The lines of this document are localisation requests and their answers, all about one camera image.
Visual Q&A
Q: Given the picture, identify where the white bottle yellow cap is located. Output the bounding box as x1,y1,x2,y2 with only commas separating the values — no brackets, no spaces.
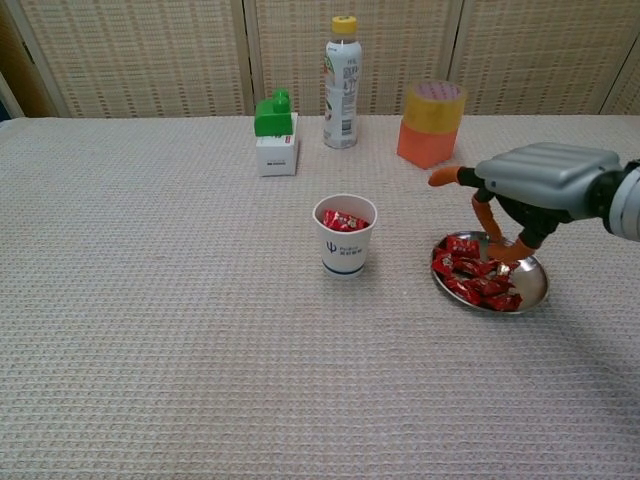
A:
322,15,364,150

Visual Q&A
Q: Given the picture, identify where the brown wooden board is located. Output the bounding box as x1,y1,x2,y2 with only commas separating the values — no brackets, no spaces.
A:
0,9,59,120

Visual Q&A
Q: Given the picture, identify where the right orange-tipped robot hand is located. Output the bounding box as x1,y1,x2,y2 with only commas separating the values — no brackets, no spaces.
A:
428,142,624,262

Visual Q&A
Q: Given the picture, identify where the white paper cup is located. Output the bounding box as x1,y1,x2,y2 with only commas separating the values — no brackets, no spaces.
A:
312,193,378,280

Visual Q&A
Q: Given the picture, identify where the green toy block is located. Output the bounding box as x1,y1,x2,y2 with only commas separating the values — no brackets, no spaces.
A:
253,87,294,139

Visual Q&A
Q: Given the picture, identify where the metal bowl of red candies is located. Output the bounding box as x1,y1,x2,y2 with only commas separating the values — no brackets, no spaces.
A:
430,230,550,315

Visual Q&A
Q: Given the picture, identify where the orange drink cup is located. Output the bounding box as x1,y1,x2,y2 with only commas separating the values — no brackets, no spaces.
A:
403,80,469,135

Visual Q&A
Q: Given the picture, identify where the orange plastic block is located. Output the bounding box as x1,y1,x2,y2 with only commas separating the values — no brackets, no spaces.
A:
396,121,459,171

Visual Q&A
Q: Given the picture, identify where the small white box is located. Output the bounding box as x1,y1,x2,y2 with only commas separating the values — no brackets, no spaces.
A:
255,112,302,179

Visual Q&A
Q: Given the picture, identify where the woven bamboo folding screen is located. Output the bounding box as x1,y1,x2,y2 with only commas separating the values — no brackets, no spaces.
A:
0,0,640,119

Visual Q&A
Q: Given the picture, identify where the beige woven tablecloth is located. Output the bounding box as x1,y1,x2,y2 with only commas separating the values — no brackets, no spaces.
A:
0,114,640,480

